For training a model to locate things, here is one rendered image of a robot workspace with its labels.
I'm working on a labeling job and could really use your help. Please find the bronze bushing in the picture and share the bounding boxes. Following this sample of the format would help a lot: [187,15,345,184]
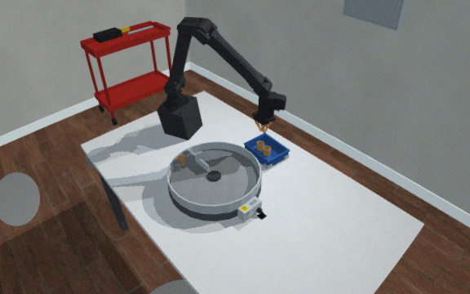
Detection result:
[263,145,271,156]
[177,155,186,166]
[256,140,264,151]

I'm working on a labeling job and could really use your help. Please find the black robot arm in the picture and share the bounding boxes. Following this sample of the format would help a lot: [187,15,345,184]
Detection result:
[163,17,286,118]

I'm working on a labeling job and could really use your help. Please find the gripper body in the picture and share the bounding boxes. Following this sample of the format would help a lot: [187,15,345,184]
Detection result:
[252,107,276,125]

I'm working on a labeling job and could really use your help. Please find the grey metal ring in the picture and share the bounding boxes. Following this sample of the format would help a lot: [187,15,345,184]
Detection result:
[182,150,190,162]
[187,154,196,166]
[173,160,182,172]

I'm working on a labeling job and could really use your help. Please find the blue crate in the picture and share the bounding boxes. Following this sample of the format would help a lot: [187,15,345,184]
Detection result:
[244,133,290,169]

